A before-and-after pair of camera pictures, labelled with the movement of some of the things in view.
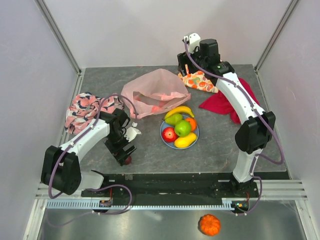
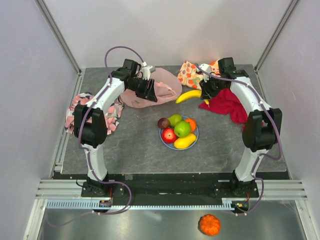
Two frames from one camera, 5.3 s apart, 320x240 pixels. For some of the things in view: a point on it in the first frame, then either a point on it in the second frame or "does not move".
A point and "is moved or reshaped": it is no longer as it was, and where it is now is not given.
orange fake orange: (193, 123) does not move
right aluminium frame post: (291, 6) does not move
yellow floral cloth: (197, 80) does not move
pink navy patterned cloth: (83, 109) does not move
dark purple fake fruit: (128, 160) → (163, 123)
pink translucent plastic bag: (154, 92) is moved or reshaped
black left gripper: (117, 150) → (149, 94)
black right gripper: (184, 59) → (207, 93)
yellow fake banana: (180, 109) → (190, 94)
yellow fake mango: (184, 141) does not move
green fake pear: (173, 118) does not move
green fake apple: (182, 128) does not move
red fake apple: (168, 134) does not move
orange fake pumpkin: (209, 224) does not move
